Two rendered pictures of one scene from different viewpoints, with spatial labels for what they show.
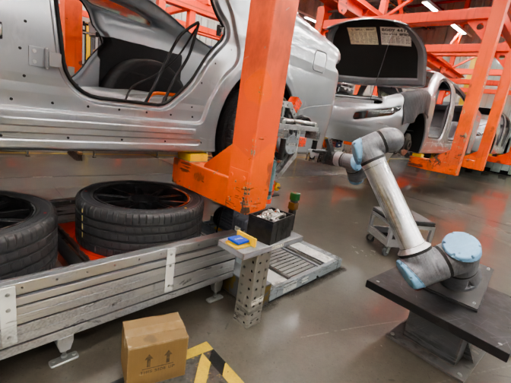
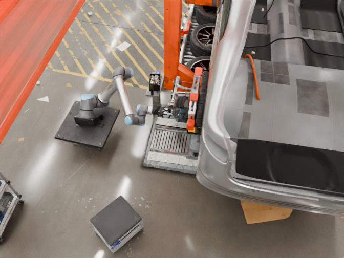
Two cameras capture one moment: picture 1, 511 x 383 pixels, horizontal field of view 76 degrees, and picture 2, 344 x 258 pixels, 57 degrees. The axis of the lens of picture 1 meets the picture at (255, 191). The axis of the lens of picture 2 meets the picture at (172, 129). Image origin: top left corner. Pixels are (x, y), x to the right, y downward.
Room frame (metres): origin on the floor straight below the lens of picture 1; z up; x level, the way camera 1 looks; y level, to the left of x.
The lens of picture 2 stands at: (4.03, -1.53, 3.37)
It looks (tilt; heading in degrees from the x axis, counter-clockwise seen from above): 53 degrees down; 146
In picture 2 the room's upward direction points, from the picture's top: 2 degrees clockwise
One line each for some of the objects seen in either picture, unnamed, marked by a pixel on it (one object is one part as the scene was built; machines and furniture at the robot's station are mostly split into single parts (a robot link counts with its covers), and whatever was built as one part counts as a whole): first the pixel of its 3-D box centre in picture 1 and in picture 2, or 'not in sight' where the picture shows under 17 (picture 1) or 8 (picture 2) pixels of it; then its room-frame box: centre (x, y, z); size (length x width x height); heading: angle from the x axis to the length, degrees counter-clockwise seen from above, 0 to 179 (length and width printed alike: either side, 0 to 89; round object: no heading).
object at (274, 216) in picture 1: (271, 223); (154, 82); (1.52, -0.10, 0.51); 0.20 x 0.14 x 0.13; 147
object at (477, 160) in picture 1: (481, 101); not in sight; (6.40, -3.88, 1.75); 0.68 x 0.16 x 2.46; 48
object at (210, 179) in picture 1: (209, 163); (199, 79); (1.91, 0.29, 0.69); 0.52 x 0.17 x 0.35; 48
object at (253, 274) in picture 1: (252, 283); (156, 94); (1.46, -0.05, 0.21); 0.10 x 0.10 x 0.42; 48
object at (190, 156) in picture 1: (192, 156); not in sight; (2.03, 0.42, 0.71); 0.14 x 0.14 x 0.05; 48
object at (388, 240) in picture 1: (398, 232); (117, 225); (2.78, -1.31, 0.17); 0.43 x 0.36 x 0.34; 100
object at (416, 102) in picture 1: (411, 106); not in sight; (4.69, -1.93, 1.36); 0.71 x 0.30 x 0.51; 138
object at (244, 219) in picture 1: (232, 230); (190, 114); (2.02, 0.11, 0.26); 0.42 x 0.18 x 0.35; 48
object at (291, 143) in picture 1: (280, 141); (187, 100); (2.23, -0.11, 0.85); 0.21 x 0.14 x 0.14; 48
